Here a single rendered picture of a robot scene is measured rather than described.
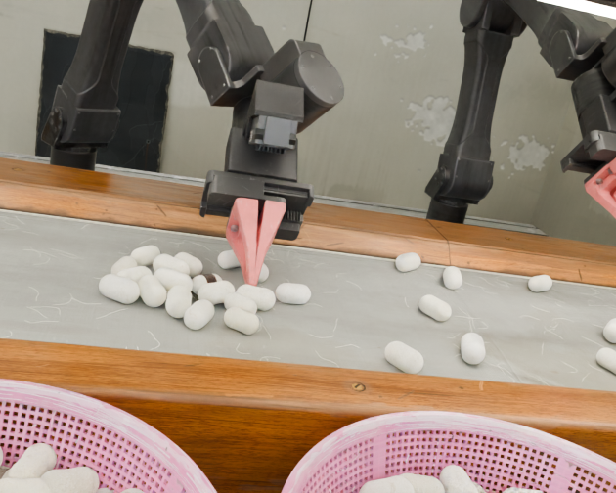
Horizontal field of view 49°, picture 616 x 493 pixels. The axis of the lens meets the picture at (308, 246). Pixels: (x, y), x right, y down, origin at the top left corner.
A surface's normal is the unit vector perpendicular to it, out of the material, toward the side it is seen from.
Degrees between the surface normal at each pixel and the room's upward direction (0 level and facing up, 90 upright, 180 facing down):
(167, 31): 90
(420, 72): 90
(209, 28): 90
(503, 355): 0
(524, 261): 45
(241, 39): 41
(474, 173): 80
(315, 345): 0
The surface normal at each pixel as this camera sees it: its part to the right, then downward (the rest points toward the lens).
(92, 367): 0.20, -0.92
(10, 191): 0.26, -0.40
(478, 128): 0.26, 0.20
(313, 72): 0.63, -0.38
